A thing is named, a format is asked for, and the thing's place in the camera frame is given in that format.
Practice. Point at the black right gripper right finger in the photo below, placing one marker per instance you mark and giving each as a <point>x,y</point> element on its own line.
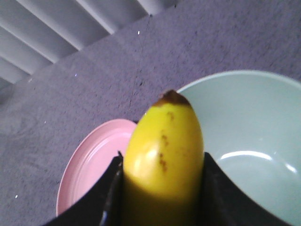
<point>222,203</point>

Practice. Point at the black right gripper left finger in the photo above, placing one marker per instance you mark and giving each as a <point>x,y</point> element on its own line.
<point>101,205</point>

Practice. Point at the green bowl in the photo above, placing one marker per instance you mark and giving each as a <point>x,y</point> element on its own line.
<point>251,125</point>

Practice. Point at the yellow banana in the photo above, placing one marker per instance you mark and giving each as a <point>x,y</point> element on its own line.
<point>163,166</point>

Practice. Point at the pink plate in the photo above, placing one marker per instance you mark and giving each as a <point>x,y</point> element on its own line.
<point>91,159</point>

